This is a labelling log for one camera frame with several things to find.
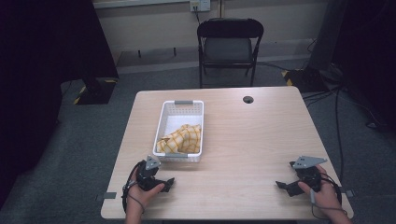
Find grey cable of gripper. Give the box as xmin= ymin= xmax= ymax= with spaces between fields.
xmin=122 ymin=182 xmax=147 ymax=216
xmin=309 ymin=188 xmax=348 ymax=220

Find white plastic basket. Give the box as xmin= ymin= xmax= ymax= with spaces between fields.
xmin=151 ymin=99 xmax=205 ymax=163

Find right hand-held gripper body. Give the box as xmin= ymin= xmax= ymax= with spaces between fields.
xmin=289 ymin=155 xmax=328 ymax=192

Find yellow checked cloth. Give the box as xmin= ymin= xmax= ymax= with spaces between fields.
xmin=156 ymin=123 xmax=203 ymax=154

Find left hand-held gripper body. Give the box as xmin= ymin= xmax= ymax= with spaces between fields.
xmin=135 ymin=155 xmax=163 ymax=191

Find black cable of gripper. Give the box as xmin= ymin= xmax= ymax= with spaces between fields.
xmin=121 ymin=161 xmax=148 ymax=215
xmin=319 ymin=173 xmax=344 ymax=206

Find black plug cable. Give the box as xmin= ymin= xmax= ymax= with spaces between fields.
xmin=192 ymin=5 xmax=203 ymax=26

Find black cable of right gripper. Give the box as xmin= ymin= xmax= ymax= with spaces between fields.
xmin=319 ymin=173 xmax=344 ymax=206

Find dark curtain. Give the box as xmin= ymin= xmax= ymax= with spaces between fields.
xmin=330 ymin=0 xmax=396 ymax=133
xmin=0 ymin=0 xmax=120 ymax=208

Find grey cable of right gripper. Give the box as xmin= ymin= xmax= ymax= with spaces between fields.
xmin=309 ymin=188 xmax=348 ymax=220

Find black stand base yellow stripes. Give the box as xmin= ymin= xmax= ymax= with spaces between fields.
xmin=281 ymin=66 xmax=326 ymax=93
xmin=73 ymin=77 xmax=120 ymax=106

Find person's left hand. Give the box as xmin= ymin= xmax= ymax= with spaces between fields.
xmin=125 ymin=177 xmax=165 ymax=215

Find person's right hand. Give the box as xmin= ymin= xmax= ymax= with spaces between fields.
xmin=297 ymin=164 xmax=347 ymax=219

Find black folding chair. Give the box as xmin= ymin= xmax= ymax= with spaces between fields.
xmin=196 ymin=17 xmax=265 ymax=89

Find grey cable of left gripper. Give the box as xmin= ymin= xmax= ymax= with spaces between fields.
xmin=122 ymin=182 xmax=147 ymax=216

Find long black floor cable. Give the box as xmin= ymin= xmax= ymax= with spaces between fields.
xmin=333 ymin=87 xmax=345 ymax=185

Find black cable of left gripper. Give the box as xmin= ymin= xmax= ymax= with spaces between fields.
xmin=121 ymin=161 xmax=148 ymax=215

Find white wall socket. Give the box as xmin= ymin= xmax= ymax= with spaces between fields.
xmin=189 ymin=0 xmax=212 ymax=13

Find grey table edge bracket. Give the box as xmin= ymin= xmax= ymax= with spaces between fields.
xmin=94 ymin=191 xmax=118 ymax=202
xmin=340 ymin=188 xmax=357 ymax=199

